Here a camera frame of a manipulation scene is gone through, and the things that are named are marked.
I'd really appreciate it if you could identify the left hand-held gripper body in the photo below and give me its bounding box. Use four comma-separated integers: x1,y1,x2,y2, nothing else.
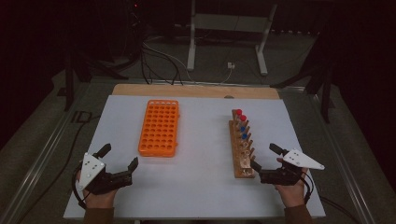
77,152,134,196

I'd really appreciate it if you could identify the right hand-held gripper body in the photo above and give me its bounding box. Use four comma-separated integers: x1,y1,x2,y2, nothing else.
259,148,326,187

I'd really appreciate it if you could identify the wooden tube rack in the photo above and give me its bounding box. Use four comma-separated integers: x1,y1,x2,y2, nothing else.
228,108,257,179

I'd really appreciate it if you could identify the orange plastic tube rack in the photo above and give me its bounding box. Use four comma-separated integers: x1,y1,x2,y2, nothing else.
137,99,180,158

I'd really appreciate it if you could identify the person's right hand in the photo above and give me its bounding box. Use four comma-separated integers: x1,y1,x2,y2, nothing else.
275,167,309,208

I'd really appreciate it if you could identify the person's left hand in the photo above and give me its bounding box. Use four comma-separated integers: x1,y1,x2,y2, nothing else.
82,187,120,209

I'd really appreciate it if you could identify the white table sheet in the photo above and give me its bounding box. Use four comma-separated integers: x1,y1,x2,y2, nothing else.
63,94,326,220

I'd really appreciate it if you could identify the black tripod stand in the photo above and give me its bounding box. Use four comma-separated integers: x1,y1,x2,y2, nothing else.
57,52,129,112
270,59,336,124

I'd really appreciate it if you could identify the wooden table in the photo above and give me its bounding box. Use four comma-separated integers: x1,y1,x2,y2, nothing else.
111,83,280,101

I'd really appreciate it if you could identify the dark equipment rack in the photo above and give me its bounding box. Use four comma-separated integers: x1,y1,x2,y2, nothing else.
122,0,148,61

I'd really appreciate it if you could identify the grey metal stand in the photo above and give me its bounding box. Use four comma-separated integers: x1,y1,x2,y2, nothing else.
186,0,278,77

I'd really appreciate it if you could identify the left hand-held gripper cable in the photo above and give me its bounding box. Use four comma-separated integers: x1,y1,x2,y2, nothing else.
71,164,88,210

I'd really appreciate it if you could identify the hand-held gripper cable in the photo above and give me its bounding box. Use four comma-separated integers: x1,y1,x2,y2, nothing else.
300,171,314,205
71,164,88,210

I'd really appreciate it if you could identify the thin black floor cable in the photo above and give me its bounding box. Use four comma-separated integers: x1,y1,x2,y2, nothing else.
17,115,101,224
320,195,360,224

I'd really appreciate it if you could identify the right hand-held gripper cable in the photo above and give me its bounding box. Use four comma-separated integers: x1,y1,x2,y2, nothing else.
300,171,314,205

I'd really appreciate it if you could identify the aluminium floor rail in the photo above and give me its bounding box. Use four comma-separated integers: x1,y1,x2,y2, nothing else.
0,81,94,224
306,90,378,224

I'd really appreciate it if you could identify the white floor cable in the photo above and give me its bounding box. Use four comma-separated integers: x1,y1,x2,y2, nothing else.
219,68,233,85

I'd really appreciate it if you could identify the black floor cable bundle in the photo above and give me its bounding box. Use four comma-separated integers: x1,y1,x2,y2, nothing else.
139,40,185,87

